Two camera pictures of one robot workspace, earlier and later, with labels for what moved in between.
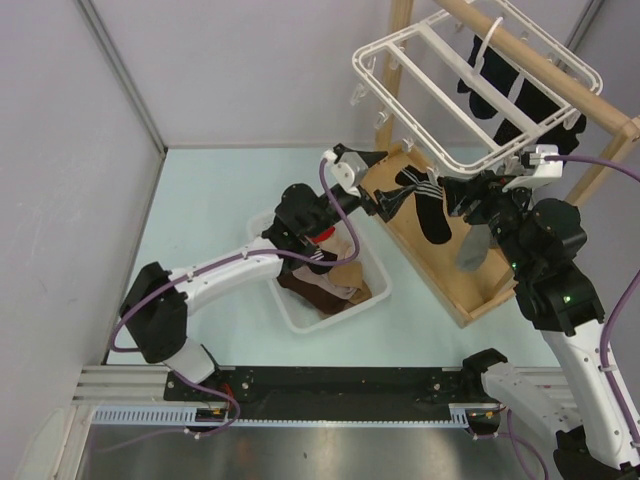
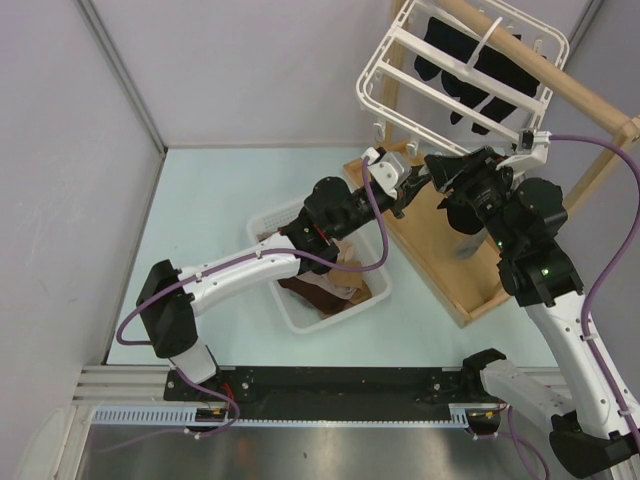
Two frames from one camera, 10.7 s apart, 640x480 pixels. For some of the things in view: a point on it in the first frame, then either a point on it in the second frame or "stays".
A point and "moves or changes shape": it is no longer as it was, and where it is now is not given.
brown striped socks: (315, 297) stays
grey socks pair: (473, 251) moves or changes shape
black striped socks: (430, 202) moves or changes shape
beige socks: (344, 279) stays
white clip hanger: (487, 45) moves or changes shape
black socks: (498, 70) -> (500, 62)
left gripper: (386, 203) -> (409, 188)
